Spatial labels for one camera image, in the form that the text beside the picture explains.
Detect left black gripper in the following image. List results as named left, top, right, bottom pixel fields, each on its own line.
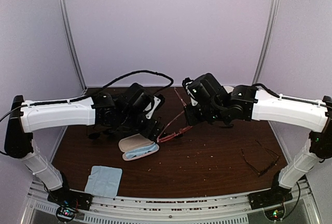
left=119, top=111, right=165, bottom=142

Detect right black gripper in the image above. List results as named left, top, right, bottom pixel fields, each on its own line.
left=183, top=102, right=225, bottom=126

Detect pink frame glasses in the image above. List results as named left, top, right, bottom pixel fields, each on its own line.
left=157, top=87, right=192, bottom=144

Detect blue cleaning cloth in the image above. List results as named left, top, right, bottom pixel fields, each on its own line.
left=84, top=165, right=122, bottom=198
left=125, top=143, right=159, bottom=159

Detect pink glasses case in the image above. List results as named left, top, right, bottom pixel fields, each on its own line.
left=118, top=134, right=159, bottom=161

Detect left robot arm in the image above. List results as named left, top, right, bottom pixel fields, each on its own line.
left=4, top=83, right=164, bottom=205

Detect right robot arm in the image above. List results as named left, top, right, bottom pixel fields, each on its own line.
left=182, top=73, right=331, bottom=204

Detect white ceramic bowl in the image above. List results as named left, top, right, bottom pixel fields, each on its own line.
left=224, top=86, right=234, bottom=93

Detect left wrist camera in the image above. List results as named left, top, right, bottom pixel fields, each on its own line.
left=144, top=94, right=165, bottom=119

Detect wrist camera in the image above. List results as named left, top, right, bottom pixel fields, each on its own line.
left=144, top=94, right=165, bottom=119
left=182, top=77, right=198, bottom=106

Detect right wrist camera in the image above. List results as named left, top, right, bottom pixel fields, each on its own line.
left=182, top=77, right=198, bottom=106

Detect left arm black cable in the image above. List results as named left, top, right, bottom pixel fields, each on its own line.
left=0, top=69, right=174, bottom=155

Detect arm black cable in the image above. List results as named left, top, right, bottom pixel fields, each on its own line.
left=253, top=82, right=332, bottom=209
left=0, top=69, right=174, bottom=155

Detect thin black frame glasses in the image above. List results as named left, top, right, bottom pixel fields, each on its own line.
left=87, top=128, right=115, bottom=140

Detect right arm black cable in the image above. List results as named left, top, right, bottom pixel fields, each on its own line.
left=253, top=82, right=332, bottom=209

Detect tortoise frame glasses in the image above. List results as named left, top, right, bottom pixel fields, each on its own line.
left=241, top=139, right=280, bottom=177

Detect front aluminium rail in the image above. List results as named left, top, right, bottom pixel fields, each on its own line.
left=19, top=179, right=323, bottom=223

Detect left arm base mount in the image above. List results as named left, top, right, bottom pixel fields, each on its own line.
left=45, top=188, right=93, bottom=223

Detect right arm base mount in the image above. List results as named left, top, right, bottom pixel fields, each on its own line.
left=248, top=186, right=293, bottom=222

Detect right aluminium frame post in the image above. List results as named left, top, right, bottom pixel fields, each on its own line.
left=252, top=0, right=280, bottom=84

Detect aluminium frame post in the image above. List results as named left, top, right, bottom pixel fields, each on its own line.
left=252, top=0, right=280, bottom=84
left=58, top=0, right=87, bottom=91

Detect left aluminium frame post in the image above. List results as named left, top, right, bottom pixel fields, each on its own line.
left=58, top=0, right=87, bottom=91

